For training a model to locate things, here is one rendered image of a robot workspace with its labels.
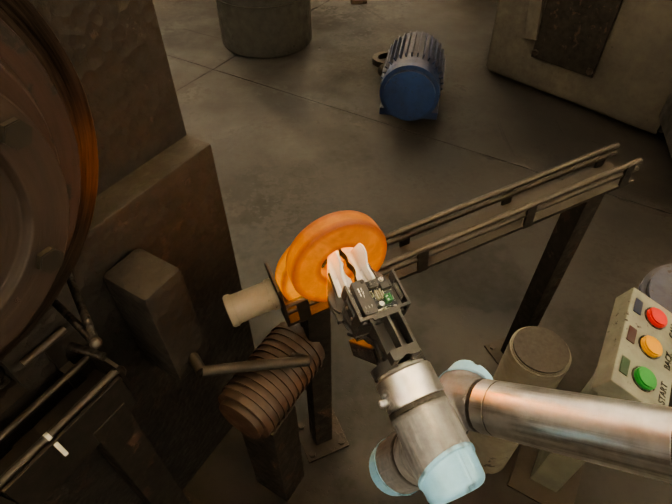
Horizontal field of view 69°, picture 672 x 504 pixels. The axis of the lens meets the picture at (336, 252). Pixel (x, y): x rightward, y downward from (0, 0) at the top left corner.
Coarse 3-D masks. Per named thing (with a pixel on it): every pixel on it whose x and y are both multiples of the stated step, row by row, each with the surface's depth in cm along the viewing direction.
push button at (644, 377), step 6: (642, 366) 85; (636, 372) 84; (642, 372) 84; (648, 372) 84; (636, 378) 84; (642, 378) 83; (648, 378) 84; (654, 378) 84; (642, 384) 83; (648, 384) 83; (654, 384) 83
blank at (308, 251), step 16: (320, 224) 68; (336, 224) 68; (352, 224) 68; (368, 224) 70; (304, 240) 68; (320, 240) 68; (336, 240) 69; (352, 240) 70; (368, 240) 72; (384, 240) 73; (288, 256) 70; (304, 256) 68; (320, 256) 70; (368, 256) 74; (384, 256) 76; (288, 272) 72; (304, 272) 70; (320, 272) 72; (352, 272) 75; (304, 288) 73; (320, 288) 74
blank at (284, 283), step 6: (282, 258) 84; (342, 258) 88; (282, 264) 83; (276, 270) 85; (282, 270) 83; (276, 276) 85; (282, 276) 83; (282, 282) 84; (288, 282) 84; (282, 288) 85; (288, 288) 85; (294, 288) 86; (288, 294) 86; (294, 294) 87
